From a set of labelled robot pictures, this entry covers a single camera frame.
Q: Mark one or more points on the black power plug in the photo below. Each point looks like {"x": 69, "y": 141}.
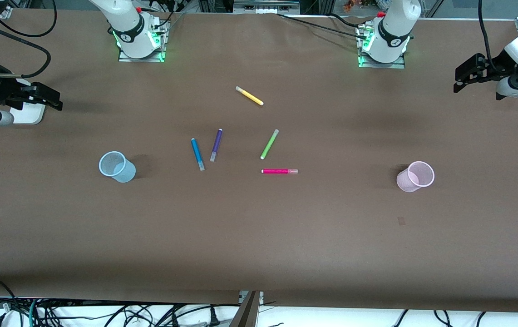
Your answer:
{"x": 214, "y": 318}

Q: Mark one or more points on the yellow marker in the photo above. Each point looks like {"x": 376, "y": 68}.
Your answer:
{"x": 249, "y": 96}

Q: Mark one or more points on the pink plastic cup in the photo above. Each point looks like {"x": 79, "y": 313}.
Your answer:
{"x": 406, "y": 181}

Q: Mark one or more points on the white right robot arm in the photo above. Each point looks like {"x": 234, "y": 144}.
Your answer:
{"x": 129, "y": 22}

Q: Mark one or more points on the aluminium frame bar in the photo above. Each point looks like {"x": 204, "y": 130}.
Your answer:
{"x": 265, "y": 5}

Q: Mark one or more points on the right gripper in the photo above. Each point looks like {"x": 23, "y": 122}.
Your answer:
{"x": 1, "y": 90}

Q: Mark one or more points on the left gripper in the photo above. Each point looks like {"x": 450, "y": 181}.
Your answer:
{"x": 487, "y": 71}

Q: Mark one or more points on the blue plastic cup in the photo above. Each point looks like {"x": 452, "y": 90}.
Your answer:
{"x": 125, "y": 175}

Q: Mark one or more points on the dark table leg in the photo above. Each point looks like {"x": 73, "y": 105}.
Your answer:
{"x": 245, "y": 315}

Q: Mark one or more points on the green marker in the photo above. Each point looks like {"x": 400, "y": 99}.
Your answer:
{"x": 269, "y": 144}

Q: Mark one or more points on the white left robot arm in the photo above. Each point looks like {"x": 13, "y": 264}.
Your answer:
{"x": 395, "y": 22}

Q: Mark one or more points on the blue marker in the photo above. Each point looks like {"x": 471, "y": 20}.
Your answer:
{"x": 196, "y": 152}

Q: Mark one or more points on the white desk lamp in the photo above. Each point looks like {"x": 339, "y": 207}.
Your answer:
{"x": 29, "y": 117}

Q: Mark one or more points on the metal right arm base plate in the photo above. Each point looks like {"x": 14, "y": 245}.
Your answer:
{"x": 125, "y": 58}

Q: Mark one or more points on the purple marker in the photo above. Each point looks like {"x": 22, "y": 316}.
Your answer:
{"x": 216, "y": 143}

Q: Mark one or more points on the pink marker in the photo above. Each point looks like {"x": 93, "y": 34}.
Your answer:
{"x": 277, "y": 171}

